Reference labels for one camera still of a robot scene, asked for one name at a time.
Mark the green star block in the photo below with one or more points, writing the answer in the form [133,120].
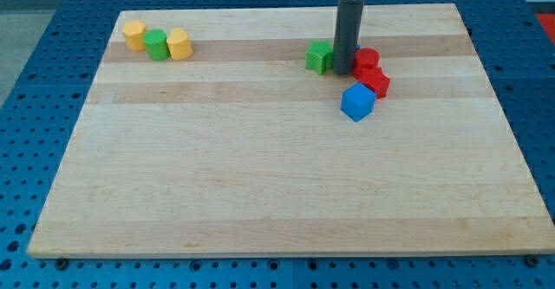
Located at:
[319,56]

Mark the red star block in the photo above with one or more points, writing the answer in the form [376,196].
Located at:
[374,79]

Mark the wooden board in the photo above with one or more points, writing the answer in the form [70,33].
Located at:
[240,151]

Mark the blue cube block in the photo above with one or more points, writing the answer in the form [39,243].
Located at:
[358,101]

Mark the red cylinder block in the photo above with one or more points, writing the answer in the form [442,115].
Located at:
[367,58]

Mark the yellow heart block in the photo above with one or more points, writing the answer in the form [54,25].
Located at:
[179,44]

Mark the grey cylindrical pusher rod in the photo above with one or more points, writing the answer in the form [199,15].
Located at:
[348,23]

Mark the green cylinder block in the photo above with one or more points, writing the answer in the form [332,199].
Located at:
[156,44]

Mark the yellow hexagon block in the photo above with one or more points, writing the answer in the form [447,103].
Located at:
[133,33]

